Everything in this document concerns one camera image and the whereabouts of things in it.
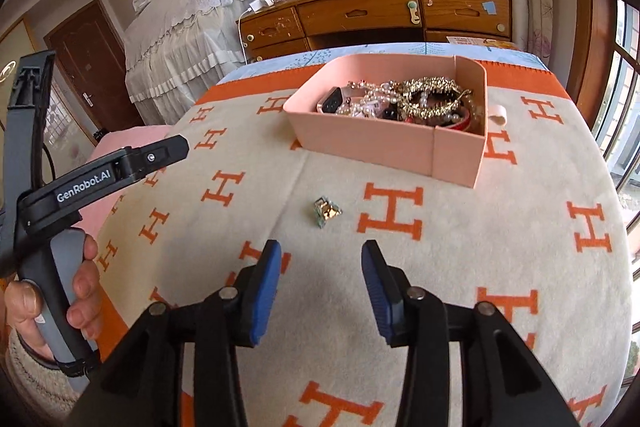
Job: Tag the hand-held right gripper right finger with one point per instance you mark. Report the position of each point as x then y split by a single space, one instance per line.
377 294

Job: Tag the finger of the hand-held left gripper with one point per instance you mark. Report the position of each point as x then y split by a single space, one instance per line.
162 154

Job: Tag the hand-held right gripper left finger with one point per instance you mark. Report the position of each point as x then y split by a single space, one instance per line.
265 292

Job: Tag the blue gold flower brooch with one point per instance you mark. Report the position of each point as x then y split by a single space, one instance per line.
327 210

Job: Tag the pink jewelry box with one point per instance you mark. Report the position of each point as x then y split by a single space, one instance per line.
375 142

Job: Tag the person's left forearm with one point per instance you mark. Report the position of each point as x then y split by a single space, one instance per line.
30 377

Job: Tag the person's left hand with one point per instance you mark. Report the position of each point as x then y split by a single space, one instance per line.
87 279

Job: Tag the pink blanket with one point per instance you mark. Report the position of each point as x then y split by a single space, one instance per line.
130 138

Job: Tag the orange patterned cream blanket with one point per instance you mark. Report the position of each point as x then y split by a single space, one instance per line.
475 217

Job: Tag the white lace furniture cover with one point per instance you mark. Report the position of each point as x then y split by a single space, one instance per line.
185 32

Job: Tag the brown wooden door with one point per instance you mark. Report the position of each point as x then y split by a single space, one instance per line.
85 57

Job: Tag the white charger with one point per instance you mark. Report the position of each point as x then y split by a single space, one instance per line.
261 4

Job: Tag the gold rhinestone hair comb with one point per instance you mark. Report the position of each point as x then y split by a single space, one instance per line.
435 88

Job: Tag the wooden desk with drawers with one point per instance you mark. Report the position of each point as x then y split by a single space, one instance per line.
350 14

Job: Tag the pink white paper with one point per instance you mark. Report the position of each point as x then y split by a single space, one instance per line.
475 41

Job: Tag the green white drawer lock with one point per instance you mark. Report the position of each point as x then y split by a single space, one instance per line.
412 12

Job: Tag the blue sticker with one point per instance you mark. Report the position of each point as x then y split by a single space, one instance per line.
489 7

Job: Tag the window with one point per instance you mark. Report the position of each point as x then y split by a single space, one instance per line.
622 107

